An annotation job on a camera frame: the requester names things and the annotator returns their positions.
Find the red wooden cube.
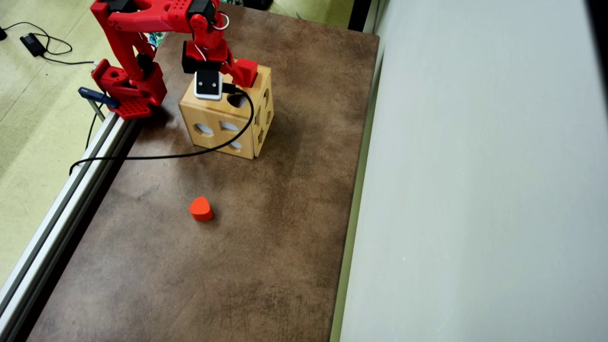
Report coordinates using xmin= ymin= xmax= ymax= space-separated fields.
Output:
xmin=235 ymin=59 xmax=258 ymax=88

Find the black power adapter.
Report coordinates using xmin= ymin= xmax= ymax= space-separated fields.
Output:
xmin=20 ymin=32 xmax=46 ymax=57

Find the thin black adapter cable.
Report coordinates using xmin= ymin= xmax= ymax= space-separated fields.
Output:
xmin=2 ymin=21 xmax=95 ymax=66

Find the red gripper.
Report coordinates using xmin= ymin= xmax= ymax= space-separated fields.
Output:
xmin=182 ymin=40 xmax=241 ymax=83

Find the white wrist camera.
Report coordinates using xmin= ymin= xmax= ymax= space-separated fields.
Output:
xmin=193 ymin=70 xmax=224 ymax=101

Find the aluminium profile rail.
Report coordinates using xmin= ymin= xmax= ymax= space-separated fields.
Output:
xmin=0 ymin=110 xmax=138 ymax=342

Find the wooden shape sorter box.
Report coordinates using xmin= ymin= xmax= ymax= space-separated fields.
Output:
xmin=179 ymin=64 xmax=274 ymax=160

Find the blue table clamp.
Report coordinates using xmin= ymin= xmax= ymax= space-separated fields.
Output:
xmin=78 ymin=86 xmax=119 ymax=122

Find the orange heart-shaped block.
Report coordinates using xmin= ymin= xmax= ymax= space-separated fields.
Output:
xmin=189 ymin=196 xmax=213 ymax=222

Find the floral patterned cloth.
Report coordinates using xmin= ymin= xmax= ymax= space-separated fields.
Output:
xmin=146 ymin=29 xmax=168 ymax=48

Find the thick black camera cable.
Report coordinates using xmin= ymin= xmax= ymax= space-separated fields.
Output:
xmin=69 ymin=82 xmax=255 ymax=176

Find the black vertical post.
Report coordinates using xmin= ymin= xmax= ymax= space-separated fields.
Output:
xmin=348 ymin=0 xmax=372 ymax=33

